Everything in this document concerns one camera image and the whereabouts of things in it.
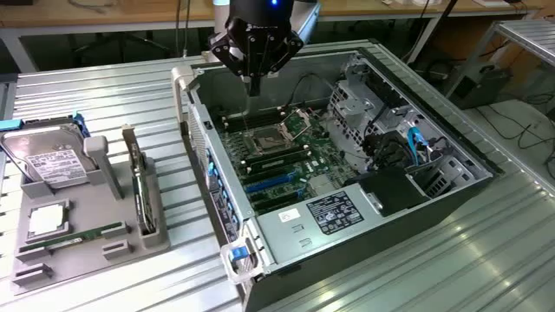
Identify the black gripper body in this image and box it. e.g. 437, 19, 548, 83
225, 0, 296, 78

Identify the gpu card with metal bracket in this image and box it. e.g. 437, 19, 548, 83
120, 122, 157, 235

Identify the black RAM slot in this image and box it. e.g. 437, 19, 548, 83
218, 107, 288, 132

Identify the metal socket cover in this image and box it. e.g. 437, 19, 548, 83
278, 108, 316, 131

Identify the wooden desk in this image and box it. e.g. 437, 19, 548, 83
0, 0, 544, 73

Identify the metal disk bay cage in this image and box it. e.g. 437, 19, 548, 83
325, 77, 392, 170

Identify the CPU socket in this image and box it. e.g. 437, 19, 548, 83
244, 127, 284, 154

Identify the black installed RAM stick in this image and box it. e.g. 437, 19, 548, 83
246, 150, 310, 174

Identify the green motherboard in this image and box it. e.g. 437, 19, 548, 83
217, 105, 361, 217

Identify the blue expansion slot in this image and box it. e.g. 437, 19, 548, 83
242, 173, 296, 195

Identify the silver chipset heatsink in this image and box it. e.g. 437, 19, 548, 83
308, 176, 342, 194

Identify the black box on floor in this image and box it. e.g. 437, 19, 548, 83
448, 64, 513, 110

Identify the black plastic shroud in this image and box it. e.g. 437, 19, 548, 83
356, 168, 429, 218

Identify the silver hard disk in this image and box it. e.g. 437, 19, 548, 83
0, 124, 98, 191

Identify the metal slat rack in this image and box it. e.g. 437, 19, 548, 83
444, 20, 555, 99

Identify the blue disk caddy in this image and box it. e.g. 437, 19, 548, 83
0, 110, 90, 141

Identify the grey power supply unit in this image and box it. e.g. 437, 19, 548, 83
254, 183, 392, 266

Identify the open black PC case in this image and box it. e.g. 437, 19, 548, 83
170, 38, 507, 312

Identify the silver CPU chip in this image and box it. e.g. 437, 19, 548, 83
26, 204, 70, 241

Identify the green RAM stick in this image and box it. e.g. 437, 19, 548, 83
18, 220, 125, 253

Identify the grey plastic parts rack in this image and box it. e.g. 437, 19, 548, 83
9, 135, 174, 296

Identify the hanging thin cable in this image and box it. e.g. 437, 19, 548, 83
180, 0, 192, 57

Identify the black wire in case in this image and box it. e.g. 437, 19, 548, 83
288, 72, 336, 109

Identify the grey case handle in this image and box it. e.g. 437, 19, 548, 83
169, 66, 201, 125

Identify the black wire bundle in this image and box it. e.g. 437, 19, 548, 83
362, 132, 413, 170

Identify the blue wire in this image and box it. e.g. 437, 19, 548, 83
405, 125, 431, 168

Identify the clear case handle blue latch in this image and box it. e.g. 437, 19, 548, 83
218, 239, 262, 284

